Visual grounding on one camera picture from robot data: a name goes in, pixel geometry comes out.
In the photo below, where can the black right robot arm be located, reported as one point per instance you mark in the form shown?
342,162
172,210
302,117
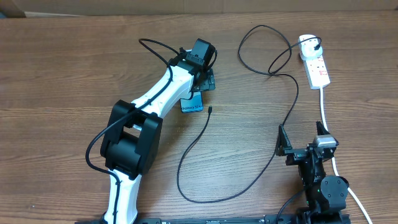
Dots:
325,194

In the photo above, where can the white USB wall charger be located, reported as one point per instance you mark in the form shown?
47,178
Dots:
310,47

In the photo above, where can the black Samsung Galaxy smartphone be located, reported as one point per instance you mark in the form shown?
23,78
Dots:
193,104

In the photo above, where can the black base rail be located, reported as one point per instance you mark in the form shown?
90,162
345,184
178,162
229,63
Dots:
267,219

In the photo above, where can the white power strip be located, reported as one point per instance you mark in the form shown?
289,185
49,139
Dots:
317,73

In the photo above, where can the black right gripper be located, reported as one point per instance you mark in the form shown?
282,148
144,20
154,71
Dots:
296,154

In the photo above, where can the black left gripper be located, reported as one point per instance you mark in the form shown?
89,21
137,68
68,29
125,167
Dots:
208,81

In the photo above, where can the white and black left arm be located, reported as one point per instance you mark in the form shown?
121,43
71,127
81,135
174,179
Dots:
131,141

